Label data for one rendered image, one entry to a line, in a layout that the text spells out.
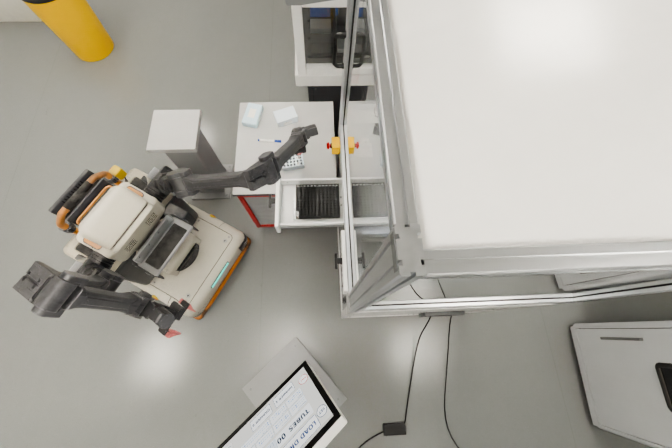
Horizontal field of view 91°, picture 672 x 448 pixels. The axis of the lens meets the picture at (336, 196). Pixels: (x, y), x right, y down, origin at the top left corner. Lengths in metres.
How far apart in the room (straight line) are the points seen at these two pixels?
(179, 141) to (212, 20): 2.04
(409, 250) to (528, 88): 0.42
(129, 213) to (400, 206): 1.06
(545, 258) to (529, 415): 2.30
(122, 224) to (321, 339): 1.56
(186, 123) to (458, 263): 1.93
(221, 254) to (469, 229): 1.95
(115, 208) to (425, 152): 1.09
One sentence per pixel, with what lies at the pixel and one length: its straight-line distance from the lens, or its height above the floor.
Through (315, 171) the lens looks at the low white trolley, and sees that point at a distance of 1.92.
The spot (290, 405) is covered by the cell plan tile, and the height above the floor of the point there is 1.05.
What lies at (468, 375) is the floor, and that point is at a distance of 2.67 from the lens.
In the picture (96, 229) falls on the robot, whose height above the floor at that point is 1.37.
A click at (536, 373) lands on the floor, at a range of 2.87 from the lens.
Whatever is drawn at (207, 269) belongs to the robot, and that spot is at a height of 0.28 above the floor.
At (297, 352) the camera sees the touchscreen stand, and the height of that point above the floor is 0.03.
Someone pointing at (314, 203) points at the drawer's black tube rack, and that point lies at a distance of 1.69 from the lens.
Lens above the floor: 2.48
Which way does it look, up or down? 68 degrees down
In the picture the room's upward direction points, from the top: 5 degrees clockwise
